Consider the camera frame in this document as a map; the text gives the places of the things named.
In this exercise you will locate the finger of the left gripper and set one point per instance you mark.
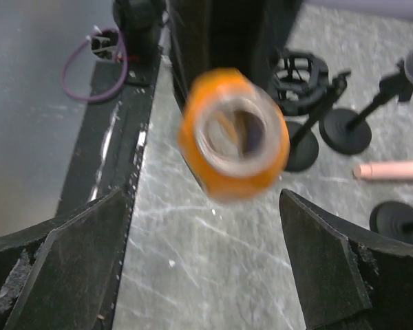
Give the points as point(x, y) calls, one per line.
point(189, 23)
point(276, 21)

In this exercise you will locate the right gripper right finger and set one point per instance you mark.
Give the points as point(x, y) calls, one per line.
point(346, 277)

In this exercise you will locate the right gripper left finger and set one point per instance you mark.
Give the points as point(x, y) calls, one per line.
point(54, 275)

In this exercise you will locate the orange juice bottle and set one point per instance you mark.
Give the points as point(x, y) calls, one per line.
point(233, 136)

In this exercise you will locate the empty clip stand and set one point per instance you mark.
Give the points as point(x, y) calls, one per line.
point(393, 219)

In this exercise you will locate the pink microphone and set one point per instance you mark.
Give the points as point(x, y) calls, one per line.
point(384, 171)

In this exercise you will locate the glitter microphone stand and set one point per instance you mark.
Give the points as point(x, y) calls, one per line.
point(347, 132)

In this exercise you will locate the shock mount stand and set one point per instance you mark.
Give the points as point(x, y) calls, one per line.
point(301, 87)

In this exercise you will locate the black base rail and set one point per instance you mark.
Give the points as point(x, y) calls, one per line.
point(107, 150)

